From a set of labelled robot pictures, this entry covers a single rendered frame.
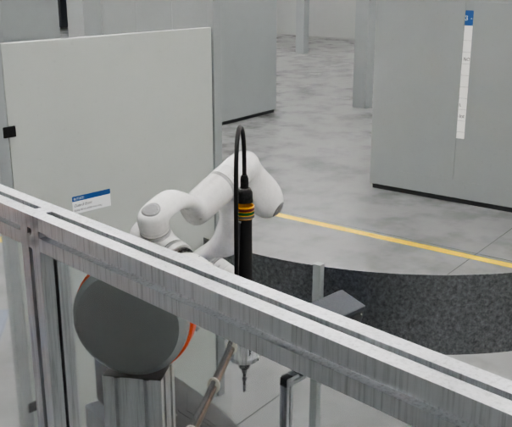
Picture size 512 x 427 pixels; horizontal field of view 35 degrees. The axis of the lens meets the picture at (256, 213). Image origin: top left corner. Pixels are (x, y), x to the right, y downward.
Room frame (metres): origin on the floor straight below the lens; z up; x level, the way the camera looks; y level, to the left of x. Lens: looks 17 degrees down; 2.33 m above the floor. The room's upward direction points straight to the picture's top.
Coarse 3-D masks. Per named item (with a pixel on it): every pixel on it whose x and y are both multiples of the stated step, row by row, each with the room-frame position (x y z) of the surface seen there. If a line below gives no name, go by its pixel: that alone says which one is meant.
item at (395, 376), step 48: (0, 192) 0.97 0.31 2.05; (48, 240) 0.85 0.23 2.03; (96, 240) 0.79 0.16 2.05; (144, 240) 0.79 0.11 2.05; (48, 288) 0.87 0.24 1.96; (144, 288) 0.72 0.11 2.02; (192, 288) 0.67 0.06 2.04; (240, 288) 0.66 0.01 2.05; (48, 336) 0.86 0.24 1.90; (240, 336) 0.63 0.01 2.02; (288, 336) 0.59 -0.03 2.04; (336, 336) 0.56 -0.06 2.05; (384, 336) 0.56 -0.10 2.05; (48, 384) 0.86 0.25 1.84; (336, 384) 0.55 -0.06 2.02; (384, 384) 0.53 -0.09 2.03; (432, 384) 0.49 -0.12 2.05; (480, 384) 0.50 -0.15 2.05
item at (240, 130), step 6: (240, 126) 1.64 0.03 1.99; (240, 132) 1.63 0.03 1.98; (234, 150) 1.61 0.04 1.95; (246, 150) 1.69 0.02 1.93; (234, 156) 1.61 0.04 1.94; (246, 156) 1.69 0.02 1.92; (234, 162) 1.61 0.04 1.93; (246, 162) 1.69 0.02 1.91; (234, 168) 1.61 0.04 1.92; (246, 168) 1.69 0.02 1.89; (234, 174) 1.61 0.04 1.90; (246, 174) 1.69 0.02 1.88; (234, 180) 1.61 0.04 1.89; (234, 186) 1.61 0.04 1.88; (234, 192) 1.61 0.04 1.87; (234, 198) 1.60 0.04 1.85; (234, 204) 1.60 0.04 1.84; (234, 210) 1.60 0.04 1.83; (234, 216) 1.60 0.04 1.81; (234, 222) 1.60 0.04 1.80; (234, 228) 1.60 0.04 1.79; (234, 234) 1.60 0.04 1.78; (234, 240) 1.60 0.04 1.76; (234, 246) 1.60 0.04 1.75; (234, 252) 1.60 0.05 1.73; (234, 258) 1.60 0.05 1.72; (234, 264) 1.60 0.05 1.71; (234, 270) 1.60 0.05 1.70
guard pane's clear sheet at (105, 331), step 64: (0, 256) 0.96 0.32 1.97; (0, 320) 0.98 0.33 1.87; (64, 320) 0.86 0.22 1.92; (128, 320) 0.77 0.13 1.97; (0, 384) 0.99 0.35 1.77; (64, 384) 0.87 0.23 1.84; (128, 384) 0.78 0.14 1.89; (192, 384) 0.70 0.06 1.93; (256, 384) 0.64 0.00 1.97; (320, 384) 0.59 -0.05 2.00
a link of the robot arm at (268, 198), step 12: (240, 156) 2.17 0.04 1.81; (252, 156) 2.19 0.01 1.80; (216, 168) 2.14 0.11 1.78; (228, 168) 2.13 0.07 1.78; (240, 168) 2.14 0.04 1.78; (252, 168) 2.16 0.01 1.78; (252, 180) 2.19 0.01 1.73; (264, 180) 2.24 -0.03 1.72; (264, 192) 2.23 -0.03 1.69; (276, 192) 2.26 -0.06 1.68; (264, 204) 2.23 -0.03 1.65; (276, 204) 2.26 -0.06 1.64; (264, 216) 2.26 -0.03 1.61
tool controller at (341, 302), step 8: (328, 296) 2.50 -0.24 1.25; (336, 296) 2.51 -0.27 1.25; (344, 296) 2.52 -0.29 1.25; (320, 304) 2.44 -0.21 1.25; (328, 304) 2.45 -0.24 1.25; (336, 304) 2.46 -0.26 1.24; (344, 304) 2.47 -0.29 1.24; (352, 304) 2.47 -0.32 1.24; (360, 304) 2.48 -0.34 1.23; (336, 312) 2.41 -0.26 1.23; (344, 312) 2.42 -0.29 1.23; (352, 312) 2.43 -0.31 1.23; (360, 312) 2.46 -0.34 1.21; (360, 320) 2.49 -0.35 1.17
